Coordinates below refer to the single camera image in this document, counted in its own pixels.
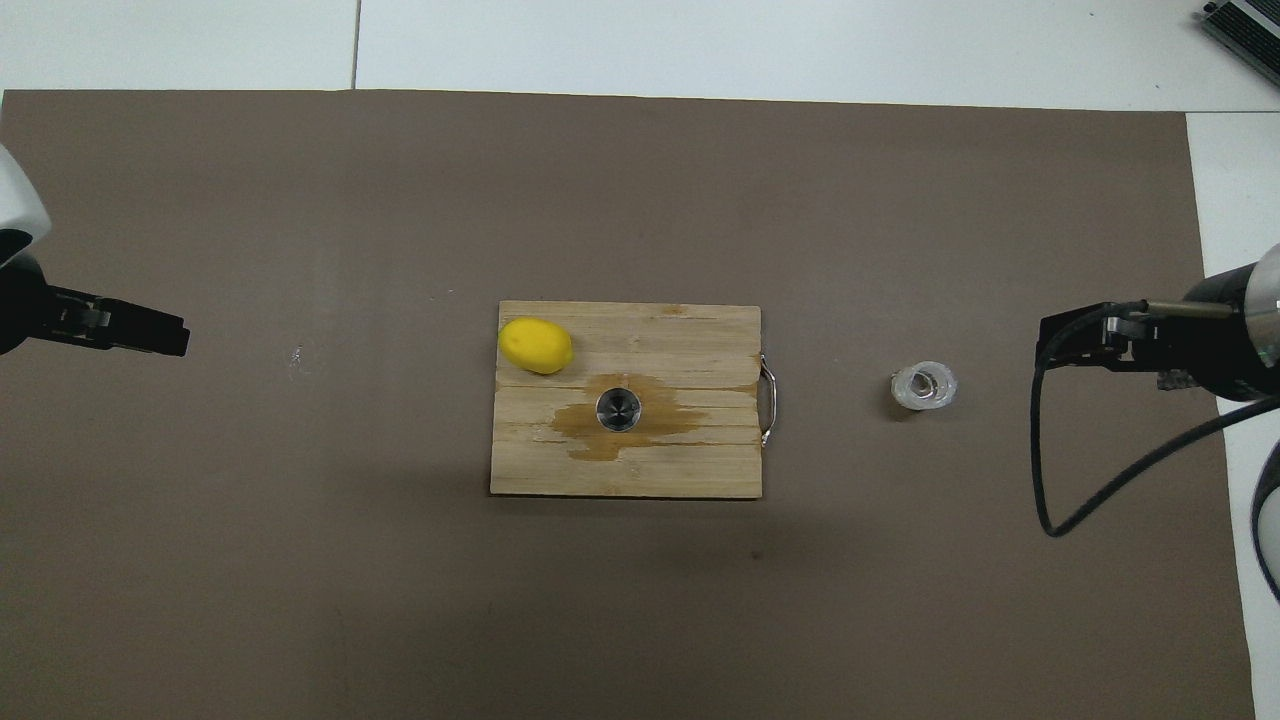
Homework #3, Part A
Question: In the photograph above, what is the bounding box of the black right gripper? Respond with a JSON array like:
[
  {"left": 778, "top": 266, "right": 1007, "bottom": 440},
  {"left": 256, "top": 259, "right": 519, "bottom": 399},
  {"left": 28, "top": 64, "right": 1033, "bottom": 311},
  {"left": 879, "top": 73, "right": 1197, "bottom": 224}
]
[{"left": 1037, "top": 262, "right": 1280, "bottom": 404}]

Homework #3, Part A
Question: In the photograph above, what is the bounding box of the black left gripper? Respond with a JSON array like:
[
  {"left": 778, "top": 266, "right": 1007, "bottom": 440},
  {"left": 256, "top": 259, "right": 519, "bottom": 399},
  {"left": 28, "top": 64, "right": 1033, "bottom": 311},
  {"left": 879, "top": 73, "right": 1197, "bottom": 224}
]
[{"left": 0, "top": 254, "right": 192, "bottom": 358}]

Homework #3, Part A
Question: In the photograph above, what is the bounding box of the small clear glass cup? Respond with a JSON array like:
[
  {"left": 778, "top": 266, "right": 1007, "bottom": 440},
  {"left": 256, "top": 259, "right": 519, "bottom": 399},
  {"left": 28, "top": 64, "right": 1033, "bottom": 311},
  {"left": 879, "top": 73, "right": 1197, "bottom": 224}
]
[{"left": 891, "top": 360, "right": 958, "bottom": 413}]

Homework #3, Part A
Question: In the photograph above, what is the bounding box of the steel double jigger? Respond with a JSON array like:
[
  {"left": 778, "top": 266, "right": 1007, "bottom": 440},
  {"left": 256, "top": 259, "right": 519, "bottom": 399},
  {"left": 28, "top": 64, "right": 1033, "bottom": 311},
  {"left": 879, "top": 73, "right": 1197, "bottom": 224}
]
[{"left": 595, "top": 388, "right": 643, "bottom": 434}]

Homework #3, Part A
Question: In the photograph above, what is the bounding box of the brown paper table mat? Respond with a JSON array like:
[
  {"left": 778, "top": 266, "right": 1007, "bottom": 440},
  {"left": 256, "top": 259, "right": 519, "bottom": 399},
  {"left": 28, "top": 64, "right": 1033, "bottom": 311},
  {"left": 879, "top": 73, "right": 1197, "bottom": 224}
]
[{"left": 0, "top": 88, "right": 1256, "bottom": 720}]

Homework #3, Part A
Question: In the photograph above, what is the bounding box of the grey ribbed metal device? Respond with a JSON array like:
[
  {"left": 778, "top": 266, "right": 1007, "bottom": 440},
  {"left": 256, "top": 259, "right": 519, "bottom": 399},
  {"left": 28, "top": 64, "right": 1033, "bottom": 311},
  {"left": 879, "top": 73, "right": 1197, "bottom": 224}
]
[{"left": 1200, "top": 0, "right": 1280, "bottom": 61}]

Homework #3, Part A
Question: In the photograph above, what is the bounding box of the yellow lemon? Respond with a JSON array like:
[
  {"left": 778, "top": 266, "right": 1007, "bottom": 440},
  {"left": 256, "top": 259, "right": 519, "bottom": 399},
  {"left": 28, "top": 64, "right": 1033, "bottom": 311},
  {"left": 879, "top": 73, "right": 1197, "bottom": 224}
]
[{"left": 498, "top": 316, "right": 575, "bottom": 376}]

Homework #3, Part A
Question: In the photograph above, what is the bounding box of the wooden cutting board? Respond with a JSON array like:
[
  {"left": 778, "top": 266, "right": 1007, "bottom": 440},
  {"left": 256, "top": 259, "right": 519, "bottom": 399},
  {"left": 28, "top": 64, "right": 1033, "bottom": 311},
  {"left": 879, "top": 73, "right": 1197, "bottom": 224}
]
[{"left": 490, "top": 301, "right": 779, "bottom": 499}]

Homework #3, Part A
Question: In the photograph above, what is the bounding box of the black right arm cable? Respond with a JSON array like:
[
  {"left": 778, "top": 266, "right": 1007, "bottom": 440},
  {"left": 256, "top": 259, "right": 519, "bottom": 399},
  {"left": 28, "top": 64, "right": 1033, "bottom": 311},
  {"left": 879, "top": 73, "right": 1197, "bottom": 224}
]
[{"left": 1030, "top": 300, "right": 1280, "bottom": 539}]

